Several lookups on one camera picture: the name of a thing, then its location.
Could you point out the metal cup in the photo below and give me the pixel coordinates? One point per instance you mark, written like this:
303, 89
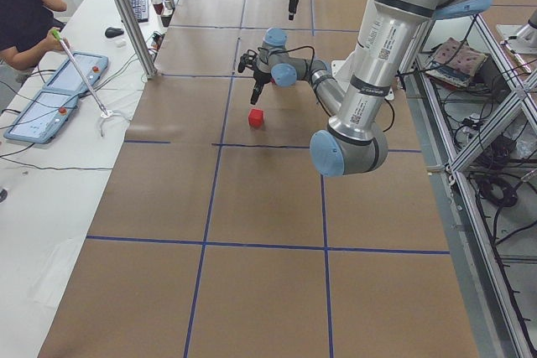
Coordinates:
169, 4

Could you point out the black computer mouse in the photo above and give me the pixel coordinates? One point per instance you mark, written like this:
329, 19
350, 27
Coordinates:
113, 32

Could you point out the stack of books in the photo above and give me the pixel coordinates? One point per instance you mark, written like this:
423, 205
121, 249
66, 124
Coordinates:
455, 63

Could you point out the upper teach pendant tablet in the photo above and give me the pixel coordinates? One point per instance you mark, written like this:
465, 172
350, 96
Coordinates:
67, 80

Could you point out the teach pendant tablet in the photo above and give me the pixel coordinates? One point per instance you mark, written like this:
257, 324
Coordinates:
42, 118
67, 80

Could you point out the lower teach pendant tablet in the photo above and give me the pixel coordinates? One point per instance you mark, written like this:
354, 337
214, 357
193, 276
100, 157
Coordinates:
42, 118

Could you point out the seated person black shirt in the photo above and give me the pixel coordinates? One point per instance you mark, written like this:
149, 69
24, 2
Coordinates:
26, 27

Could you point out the aluminium frame post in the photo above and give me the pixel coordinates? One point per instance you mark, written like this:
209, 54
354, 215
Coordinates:
135, 34

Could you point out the metal rod green handle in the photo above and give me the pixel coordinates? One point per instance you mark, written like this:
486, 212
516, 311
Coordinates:
106, 113

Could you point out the aluminium table frame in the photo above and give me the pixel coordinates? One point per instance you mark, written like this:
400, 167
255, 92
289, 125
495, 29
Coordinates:
480, 142

